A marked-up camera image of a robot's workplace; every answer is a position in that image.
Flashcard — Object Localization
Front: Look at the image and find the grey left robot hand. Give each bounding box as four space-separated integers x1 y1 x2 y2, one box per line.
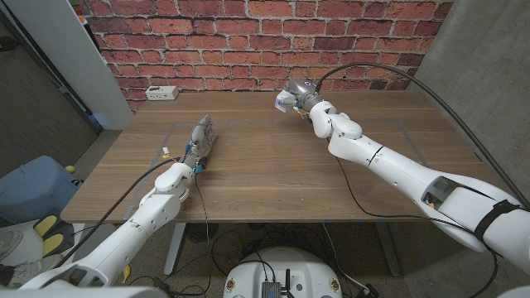
182 114 219 167

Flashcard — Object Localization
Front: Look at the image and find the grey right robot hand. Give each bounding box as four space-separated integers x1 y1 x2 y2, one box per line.
277 78 325 112

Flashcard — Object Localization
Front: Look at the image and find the small white box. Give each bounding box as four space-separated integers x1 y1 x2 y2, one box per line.
275 89 297 114

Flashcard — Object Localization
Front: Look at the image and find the small grey electronics box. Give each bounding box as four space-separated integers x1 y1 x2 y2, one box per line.
260 281 282 298

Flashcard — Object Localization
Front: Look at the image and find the white power strip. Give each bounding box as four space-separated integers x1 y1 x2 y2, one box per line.
144 85 180 102

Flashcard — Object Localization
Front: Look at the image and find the red brick printed backdrop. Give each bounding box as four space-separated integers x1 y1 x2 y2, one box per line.
76 0 455 113

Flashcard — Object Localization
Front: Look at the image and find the black round floor fan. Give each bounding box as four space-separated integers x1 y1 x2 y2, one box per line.
185 223 219 244

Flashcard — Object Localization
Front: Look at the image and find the white table leg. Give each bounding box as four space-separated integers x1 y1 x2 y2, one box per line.
163 222 187 276

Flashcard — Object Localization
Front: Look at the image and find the white partition panel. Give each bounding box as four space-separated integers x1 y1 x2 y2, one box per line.
6 0 134 132

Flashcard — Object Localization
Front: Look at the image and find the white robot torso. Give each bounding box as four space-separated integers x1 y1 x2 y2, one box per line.
222 247 344 298

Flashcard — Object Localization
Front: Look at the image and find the grey table leg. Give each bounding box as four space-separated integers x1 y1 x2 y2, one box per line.
374 222 402 277

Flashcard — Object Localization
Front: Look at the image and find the black object with yellow pads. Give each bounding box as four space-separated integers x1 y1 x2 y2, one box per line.
32 214 70 257

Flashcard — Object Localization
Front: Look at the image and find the white floor platform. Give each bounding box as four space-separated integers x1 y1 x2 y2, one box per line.
0 219 86 268

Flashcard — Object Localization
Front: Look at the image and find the white sneaker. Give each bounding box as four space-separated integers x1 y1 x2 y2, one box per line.
0 229 24 260
7 253 65 289

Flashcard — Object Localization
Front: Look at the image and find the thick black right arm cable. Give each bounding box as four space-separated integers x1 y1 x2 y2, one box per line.
314 61 530 210

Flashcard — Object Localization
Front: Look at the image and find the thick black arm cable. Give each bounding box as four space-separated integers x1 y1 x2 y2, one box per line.
314 61 530 210
52 156 183 269

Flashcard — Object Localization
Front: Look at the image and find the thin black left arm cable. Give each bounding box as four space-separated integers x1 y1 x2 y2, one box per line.
193 172 213 297

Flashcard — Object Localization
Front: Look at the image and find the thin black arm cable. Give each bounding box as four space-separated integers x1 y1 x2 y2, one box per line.
193 172 213 297
326 136 500 298

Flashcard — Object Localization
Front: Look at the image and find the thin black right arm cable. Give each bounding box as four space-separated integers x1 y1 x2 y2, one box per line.
326 136 500 298

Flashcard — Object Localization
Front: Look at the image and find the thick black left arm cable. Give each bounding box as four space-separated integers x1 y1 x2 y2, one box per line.
52 156 183 269

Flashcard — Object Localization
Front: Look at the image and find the black metal door frame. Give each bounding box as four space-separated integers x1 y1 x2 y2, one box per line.
0 7 104 136

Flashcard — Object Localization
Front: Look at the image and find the white floor cable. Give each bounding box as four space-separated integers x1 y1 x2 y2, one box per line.
321 222 370 291

